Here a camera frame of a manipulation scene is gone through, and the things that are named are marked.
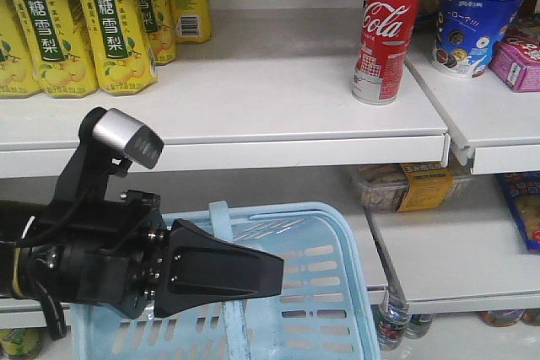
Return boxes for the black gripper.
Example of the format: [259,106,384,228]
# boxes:
[54,190,284,319]

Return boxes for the light blue plastic basket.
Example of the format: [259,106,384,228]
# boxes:
[71,201,380,359]

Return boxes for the red coca cola aluminium bottle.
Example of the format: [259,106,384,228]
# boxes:
[352,0,419,105]

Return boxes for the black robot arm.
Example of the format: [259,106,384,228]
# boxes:
[1,191,284,340]

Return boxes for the white metal shelf unit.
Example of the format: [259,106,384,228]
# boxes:
[1,0,539,359]

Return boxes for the clear water bottle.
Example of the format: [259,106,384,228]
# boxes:
[373,289,411,351]

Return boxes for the bread pack yellow label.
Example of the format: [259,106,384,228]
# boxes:
[348,162,472,212]

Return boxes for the blue chips bag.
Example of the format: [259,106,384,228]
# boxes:
[496,171,539,252]

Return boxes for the pink snack box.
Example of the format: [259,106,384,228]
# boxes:
[489,16,539,93]

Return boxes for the blue cookie cup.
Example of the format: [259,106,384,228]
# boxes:
[432,0,524,79]

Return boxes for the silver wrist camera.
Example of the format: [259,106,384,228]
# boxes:
[78,107,165,169]

